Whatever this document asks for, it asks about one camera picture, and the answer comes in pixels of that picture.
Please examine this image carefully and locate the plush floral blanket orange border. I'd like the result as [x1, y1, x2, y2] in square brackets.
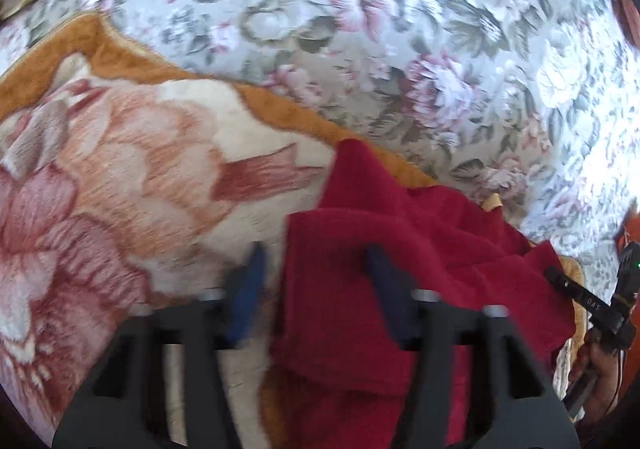
[0, 11, 586, 449]

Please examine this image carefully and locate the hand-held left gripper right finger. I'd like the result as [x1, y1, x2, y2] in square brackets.
[365, 246, 581, 449]

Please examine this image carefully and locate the grey floral bedsheet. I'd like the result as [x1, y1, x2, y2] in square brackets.
[0, 0, 640, 295]

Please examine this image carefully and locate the orange-brown wooden board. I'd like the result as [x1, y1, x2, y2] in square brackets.
[610, 0, 640, 50]

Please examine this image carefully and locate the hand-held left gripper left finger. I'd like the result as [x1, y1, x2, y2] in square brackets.
[52, 241, 268, 449]

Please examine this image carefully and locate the person's right hand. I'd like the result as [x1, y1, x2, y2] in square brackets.
[570, 329, 628, 425]

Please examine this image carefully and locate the red fleece garment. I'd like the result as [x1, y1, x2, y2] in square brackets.
[260, 139, 576, 449]

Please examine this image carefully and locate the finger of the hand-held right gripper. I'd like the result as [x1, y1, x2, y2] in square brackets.
[544, 266, 621, 327]

